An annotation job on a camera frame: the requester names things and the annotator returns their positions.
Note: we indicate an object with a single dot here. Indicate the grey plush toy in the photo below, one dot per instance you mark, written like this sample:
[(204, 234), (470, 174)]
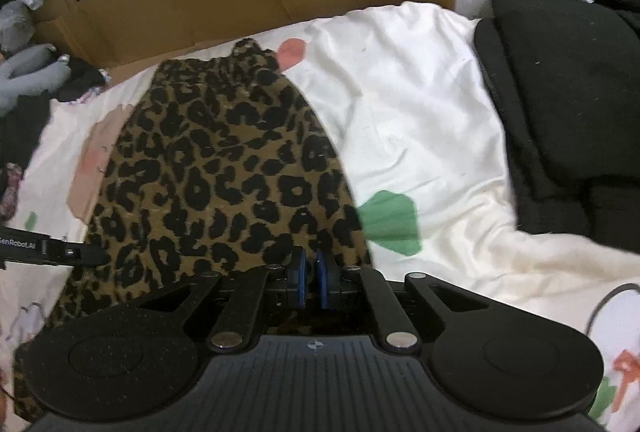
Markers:
[(30, 74)]

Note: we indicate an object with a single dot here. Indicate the white printed blanket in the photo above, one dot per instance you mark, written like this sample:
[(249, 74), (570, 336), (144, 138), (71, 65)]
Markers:
[(425, 111)]

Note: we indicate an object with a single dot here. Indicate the leopard print garment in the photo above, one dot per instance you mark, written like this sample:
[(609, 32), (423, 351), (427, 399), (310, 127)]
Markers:
[(210, 171)]

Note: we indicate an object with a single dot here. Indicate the grey crumpled cloth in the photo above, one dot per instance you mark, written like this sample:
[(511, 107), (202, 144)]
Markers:
[(15, 26)]

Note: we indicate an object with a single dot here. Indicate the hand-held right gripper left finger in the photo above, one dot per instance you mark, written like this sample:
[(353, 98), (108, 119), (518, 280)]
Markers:
[(300, 277)]

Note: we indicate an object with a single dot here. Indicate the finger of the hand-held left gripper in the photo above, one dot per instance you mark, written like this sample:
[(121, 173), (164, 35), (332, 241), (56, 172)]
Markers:
[(80, 254)]

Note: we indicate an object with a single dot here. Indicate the black cloth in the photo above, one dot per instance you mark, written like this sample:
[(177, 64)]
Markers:
[(80, 76)]

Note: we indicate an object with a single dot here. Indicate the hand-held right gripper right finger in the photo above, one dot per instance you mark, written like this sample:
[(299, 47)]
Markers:
[(321, 279)]

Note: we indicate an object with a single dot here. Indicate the black folded clothes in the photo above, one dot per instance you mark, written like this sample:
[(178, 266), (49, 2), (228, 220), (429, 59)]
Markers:
[(565, 111)]

